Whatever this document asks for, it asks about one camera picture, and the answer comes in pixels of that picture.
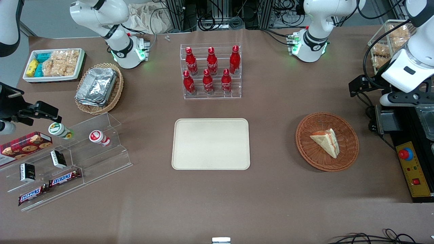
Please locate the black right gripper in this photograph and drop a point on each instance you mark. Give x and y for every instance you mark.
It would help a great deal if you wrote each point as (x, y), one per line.
(9, 105)

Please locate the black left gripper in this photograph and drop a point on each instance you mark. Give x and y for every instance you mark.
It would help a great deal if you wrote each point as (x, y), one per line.
(375, 80)

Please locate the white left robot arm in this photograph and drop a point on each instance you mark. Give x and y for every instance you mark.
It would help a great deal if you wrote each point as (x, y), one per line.
(313, 42)

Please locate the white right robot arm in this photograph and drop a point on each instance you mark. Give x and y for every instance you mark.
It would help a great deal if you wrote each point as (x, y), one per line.
(119, 44)

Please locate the white rectangular snack tray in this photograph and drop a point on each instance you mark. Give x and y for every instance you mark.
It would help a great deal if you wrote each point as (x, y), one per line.
(54, 79)

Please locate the wrapped triangular sandwich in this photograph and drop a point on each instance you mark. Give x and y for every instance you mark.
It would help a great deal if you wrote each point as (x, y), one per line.
(326, 141)

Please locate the light wicker basket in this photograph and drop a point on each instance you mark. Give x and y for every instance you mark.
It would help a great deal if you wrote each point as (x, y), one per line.
(117, 91)

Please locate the brown round wicker basket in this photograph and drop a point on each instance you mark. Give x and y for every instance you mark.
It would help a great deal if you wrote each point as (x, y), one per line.
(315, 150)

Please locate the beige plastic serving tray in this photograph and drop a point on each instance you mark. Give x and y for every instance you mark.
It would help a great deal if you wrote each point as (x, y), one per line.
(211, 144)

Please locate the green lid yogurt cup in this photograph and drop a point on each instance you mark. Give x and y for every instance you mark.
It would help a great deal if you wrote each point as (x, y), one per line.
(60, 130)

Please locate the red tartan cookie box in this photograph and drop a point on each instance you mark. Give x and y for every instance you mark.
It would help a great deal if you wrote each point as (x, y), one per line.
(25, 146)

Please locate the teal snack packet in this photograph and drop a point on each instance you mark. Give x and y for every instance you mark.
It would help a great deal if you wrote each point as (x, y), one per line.
(39, 70)
(43, 57)

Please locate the small black carton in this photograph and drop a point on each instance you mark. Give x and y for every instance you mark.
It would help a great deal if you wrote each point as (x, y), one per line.
(27, 173)
(58, 159)

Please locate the grey metal box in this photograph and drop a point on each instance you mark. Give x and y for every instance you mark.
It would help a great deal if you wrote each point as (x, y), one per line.
(388, 120)

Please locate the yellow snack packet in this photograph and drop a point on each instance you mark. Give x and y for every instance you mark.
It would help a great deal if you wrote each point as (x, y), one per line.
(32, 67)

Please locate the clear bag of rice crackers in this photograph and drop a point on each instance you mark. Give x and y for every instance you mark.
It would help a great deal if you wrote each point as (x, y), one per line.
(62, 62)

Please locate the stack of foil trays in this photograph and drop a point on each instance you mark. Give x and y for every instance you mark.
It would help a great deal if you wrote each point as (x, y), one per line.
(96, 86)

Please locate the red lid yogurt cup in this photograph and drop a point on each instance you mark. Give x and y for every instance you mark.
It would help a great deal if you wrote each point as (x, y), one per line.
(99, 138)

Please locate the brown Snickers bar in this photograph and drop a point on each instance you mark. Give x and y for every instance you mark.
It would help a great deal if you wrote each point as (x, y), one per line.
(32, 195)
(64, 178)

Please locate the clear acrylic stepped shelf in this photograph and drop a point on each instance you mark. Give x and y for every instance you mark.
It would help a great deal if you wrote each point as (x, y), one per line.
(101, 159)

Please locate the clear plastic container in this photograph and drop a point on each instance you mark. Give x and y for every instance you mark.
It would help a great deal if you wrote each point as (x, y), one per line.
(427, 122)

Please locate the red emergency stop button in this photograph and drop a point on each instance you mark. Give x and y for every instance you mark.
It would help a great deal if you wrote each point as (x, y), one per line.
(405, 154)

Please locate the black and yellow control box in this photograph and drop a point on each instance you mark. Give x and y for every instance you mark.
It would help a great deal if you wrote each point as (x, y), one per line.
(415, 176)

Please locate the clear acrylic bottle rack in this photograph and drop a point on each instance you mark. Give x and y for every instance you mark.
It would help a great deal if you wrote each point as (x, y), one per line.
(234, 89)

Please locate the red cola bottle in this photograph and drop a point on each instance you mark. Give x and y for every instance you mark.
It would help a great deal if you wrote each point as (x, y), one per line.
(212, 61)
(191, 61)
(234, 60)
(189, 83)
(226, 82)
(208, 82)

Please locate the crumpled beige cloth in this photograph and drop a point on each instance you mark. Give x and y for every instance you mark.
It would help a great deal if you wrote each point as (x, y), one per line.
(149, 17)

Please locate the white device at table edge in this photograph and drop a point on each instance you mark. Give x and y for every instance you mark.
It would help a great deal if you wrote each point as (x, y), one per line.
(221, 240)

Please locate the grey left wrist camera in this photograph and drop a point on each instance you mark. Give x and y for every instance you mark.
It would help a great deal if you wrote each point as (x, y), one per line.
(386, 100)

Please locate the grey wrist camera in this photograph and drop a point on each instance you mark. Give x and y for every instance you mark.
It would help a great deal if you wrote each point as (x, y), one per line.
(386, 100)
(6, 127)

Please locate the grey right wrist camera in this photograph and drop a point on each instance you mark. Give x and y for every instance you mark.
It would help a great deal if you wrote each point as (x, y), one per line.
(6, 127)

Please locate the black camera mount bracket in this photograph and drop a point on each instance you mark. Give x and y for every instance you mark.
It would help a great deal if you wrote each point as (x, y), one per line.
(408, 98)

